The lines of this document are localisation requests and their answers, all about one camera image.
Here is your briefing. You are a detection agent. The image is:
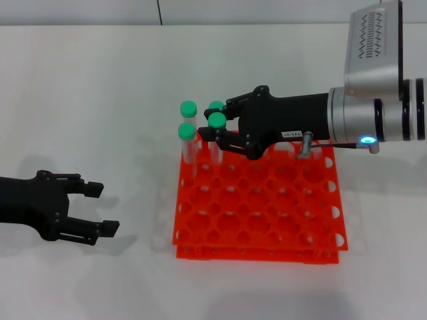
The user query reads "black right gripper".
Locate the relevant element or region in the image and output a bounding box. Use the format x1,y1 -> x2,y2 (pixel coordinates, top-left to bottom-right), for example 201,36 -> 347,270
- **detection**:
197,85 -> 332,160

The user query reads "orange test tube rack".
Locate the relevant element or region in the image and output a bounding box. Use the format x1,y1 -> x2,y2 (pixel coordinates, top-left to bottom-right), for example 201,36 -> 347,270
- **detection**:
171,129 -> 349,265

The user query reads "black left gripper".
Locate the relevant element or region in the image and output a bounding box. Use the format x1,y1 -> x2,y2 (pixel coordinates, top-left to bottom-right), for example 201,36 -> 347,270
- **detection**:
0,169 -> 121,247

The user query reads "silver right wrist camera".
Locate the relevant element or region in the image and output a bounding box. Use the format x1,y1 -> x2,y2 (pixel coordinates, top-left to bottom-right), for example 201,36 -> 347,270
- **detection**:
343,0 -> 406,101

